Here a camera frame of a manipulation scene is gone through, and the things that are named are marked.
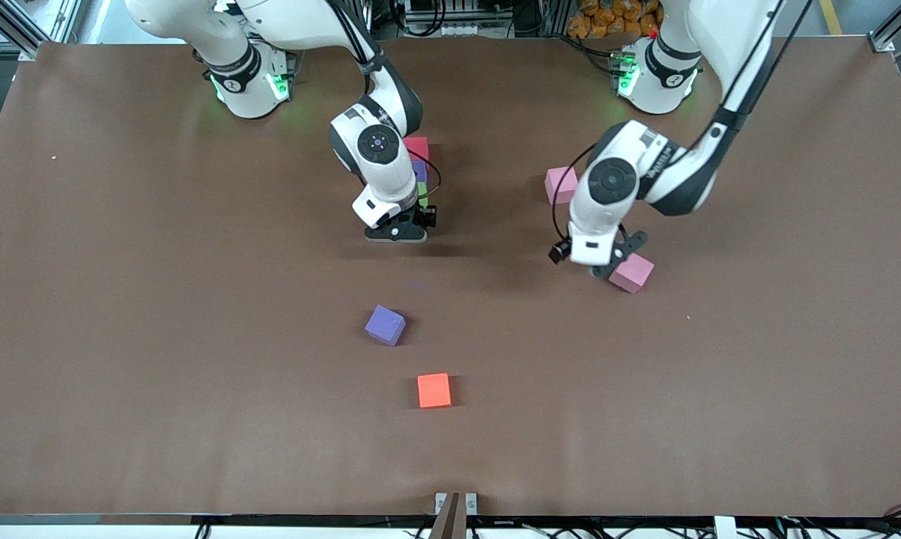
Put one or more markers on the aluminium frame profile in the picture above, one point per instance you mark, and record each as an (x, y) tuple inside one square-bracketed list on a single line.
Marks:
[(46, 22), (881, 41)]

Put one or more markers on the purple foam cube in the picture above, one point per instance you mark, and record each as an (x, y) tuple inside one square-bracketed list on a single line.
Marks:
[(422, 172), (385, 325)]

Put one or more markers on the orange foam cube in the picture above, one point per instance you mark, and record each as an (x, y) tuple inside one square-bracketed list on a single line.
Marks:
[(434, 391)]

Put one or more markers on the green foam cube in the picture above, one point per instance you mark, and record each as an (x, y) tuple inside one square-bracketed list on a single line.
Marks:
[(423, 195)]

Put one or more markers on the metal table bracket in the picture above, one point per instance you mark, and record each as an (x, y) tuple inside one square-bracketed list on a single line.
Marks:
[(440, 503)]

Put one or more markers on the small white box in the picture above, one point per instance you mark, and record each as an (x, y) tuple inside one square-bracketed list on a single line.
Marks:
[(725, 528)]

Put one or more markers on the red foam cube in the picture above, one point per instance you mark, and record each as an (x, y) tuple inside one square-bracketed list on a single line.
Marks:
[(419, 147)]

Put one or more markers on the brown table cover sheet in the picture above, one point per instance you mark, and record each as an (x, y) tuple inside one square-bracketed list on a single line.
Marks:
[(645, 419)]

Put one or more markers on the brown wooden strip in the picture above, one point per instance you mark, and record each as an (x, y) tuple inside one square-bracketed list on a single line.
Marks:
[(450, 524)]

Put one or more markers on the pink foam cube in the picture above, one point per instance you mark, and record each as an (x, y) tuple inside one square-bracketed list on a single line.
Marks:
[(559, 186), (636, 275)]

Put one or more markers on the orange snack bag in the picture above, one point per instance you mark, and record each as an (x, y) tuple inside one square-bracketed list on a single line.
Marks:
[(607, 19)]

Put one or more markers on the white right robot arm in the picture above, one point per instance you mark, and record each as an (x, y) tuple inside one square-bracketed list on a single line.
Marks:
[(379, 180)]

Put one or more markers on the white power strip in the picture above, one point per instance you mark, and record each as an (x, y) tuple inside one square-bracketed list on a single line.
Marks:
[(457, 31)]

